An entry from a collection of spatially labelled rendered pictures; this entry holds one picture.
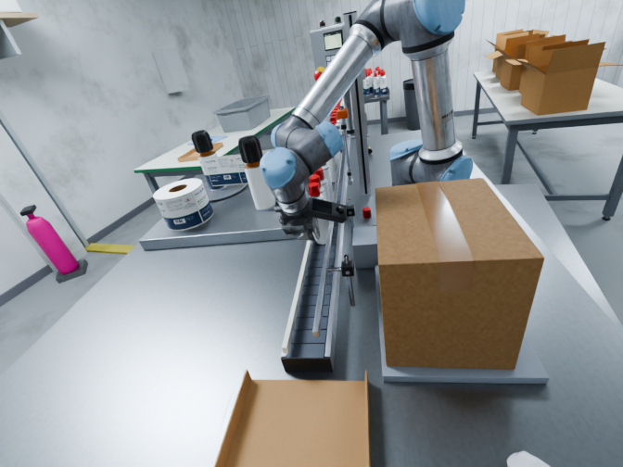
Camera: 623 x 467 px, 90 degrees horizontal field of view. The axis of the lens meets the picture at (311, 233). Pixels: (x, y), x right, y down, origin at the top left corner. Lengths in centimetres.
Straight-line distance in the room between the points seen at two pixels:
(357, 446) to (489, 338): 30
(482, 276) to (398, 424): 31
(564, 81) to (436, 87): 178
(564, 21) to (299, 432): 578
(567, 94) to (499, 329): 214
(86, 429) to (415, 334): 72
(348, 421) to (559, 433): 35
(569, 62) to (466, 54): 330
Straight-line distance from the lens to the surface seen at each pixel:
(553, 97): 262
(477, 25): 577
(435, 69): 87
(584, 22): 603
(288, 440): 69
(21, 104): 396
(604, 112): 267
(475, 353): 70
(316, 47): 134
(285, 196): 69
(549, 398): 77
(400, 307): 59
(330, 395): 72
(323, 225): 98
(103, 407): 94
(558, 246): 114
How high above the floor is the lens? 144
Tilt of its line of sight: 31 degrees down
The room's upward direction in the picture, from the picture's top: 12 degrees counter-clockwise
